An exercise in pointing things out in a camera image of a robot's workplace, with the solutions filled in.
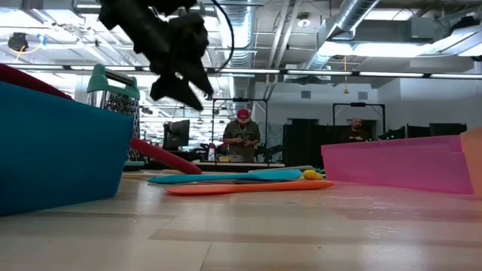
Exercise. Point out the person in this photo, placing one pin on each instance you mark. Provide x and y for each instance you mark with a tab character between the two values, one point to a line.
241	135
356	131

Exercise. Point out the yellow silicone spoon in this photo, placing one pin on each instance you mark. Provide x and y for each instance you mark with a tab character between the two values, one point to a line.
310	174

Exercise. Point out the pink translucent plastic bin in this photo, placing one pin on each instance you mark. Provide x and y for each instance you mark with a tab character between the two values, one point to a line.
395	165

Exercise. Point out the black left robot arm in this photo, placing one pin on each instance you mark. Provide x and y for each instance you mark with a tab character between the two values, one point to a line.
135	19

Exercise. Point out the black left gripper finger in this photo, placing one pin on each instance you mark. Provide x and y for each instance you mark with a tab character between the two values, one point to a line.
199	81
177	92

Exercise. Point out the black partition screen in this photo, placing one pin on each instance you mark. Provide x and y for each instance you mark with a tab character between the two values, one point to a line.
305	143

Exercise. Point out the light blue silicone spatula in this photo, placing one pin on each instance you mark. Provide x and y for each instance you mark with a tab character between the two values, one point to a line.
263	175

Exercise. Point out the teal plastic bin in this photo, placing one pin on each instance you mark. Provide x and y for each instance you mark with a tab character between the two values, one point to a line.
56	150

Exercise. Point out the ribbed round air duct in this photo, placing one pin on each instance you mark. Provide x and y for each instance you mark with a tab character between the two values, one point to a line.
241	34

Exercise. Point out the wooden background table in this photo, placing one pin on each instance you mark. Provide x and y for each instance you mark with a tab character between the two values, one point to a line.
241	164

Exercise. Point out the black background rig frame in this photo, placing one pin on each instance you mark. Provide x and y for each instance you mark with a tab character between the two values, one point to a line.
357	104
241	99

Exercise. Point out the orange silicone spatula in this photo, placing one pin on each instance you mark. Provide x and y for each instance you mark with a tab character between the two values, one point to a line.
244	187

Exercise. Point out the green silicone spatula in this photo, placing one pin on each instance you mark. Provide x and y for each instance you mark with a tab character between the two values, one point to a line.
282	168

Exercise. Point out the dark background monitor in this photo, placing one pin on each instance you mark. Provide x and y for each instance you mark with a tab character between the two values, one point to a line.
177	133

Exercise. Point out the orange translucent plastic bin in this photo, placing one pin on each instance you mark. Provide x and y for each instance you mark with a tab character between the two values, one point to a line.
472	162

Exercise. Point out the red silicone slotted spoon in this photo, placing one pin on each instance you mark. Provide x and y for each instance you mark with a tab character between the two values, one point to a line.
165	156

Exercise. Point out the teal metal box grater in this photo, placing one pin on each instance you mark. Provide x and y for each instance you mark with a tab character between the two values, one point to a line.
113	84

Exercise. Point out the overhead light bar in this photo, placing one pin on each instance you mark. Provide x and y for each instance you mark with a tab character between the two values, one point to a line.
320	72

